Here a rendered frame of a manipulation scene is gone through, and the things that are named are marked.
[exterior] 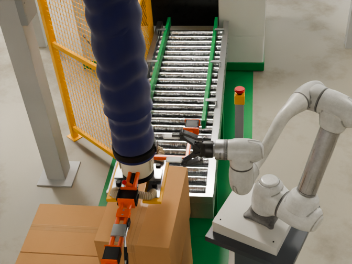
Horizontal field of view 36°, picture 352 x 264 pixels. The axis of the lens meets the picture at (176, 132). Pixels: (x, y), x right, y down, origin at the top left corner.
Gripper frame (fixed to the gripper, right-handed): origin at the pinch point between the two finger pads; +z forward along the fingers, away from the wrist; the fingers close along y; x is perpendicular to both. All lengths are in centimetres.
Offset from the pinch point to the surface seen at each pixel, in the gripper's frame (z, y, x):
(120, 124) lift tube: 24.6, 1.5, 17.5
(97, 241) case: 41, 65, -2
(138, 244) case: 20, 64, -3
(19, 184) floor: 154, 158, 126
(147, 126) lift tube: 12.8, 6.2, 22.1
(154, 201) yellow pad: 11.7, 46.1, 10.7
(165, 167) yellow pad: 9, 46, 36
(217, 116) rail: -12, 98, 148
